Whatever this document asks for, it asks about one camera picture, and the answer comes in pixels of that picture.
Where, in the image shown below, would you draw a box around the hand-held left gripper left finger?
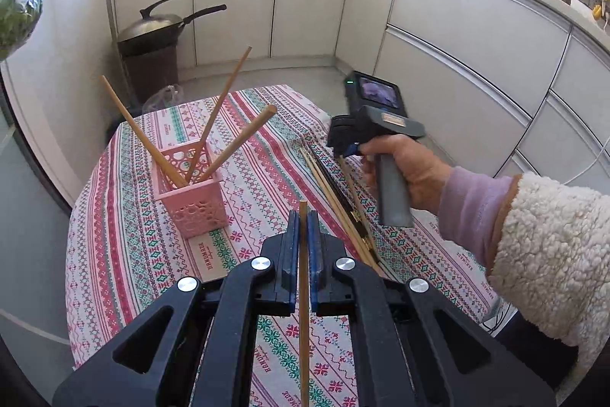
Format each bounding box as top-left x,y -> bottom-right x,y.
51,209 -> 302,407

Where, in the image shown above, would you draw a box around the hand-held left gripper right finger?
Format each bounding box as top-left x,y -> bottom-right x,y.
307,209 -> 558,407

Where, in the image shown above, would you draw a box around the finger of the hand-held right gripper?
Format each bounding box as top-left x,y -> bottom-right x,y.
329,114 -> 364,136
327,127 -> 366,159

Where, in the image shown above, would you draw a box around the wooden chopstick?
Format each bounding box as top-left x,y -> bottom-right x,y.
298,199 -> 311,407
196,105 -> 278,183
100,75 -> 190,189
185,47 -> 253,185
338,154 -> 372,243

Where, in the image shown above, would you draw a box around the pile of chopsticks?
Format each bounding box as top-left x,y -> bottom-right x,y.
299,142 -> 385,275

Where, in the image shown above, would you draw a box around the pink plastic basket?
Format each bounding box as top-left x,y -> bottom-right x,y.
153,139 -> 226,241

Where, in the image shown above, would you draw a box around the person's right forearm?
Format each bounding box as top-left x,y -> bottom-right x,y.
436,166 -> 610,361

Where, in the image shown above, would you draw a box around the person's right hand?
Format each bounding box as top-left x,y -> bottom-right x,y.
359,133 -> 452,214

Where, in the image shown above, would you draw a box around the white kitchen cabinets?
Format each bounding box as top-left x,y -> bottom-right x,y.
108,0 -> 610,219

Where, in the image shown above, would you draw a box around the patterned tablecloth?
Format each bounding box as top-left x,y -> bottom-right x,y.
64,84 -> 507,407

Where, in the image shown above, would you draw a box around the clear plastic bag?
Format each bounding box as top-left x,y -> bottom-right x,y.
141,85 -> 185,115

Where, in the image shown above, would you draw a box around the brown trash bin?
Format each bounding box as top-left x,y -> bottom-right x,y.
119,40 -> 181,108

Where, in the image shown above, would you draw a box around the wok with lid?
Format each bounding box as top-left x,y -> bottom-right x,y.
116,0 -> 228,56

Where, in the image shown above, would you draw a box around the person's dark clothing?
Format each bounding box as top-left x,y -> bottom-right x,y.
494,315 -> 578,391

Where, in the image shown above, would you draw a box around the plastic bag of greens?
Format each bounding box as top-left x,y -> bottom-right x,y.
0,0 -> 47,63

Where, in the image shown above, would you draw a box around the black cables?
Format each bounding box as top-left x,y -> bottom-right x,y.
480,296 -> 516,332

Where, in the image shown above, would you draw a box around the white cable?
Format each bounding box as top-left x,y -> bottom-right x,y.
571,144 -> 610,180

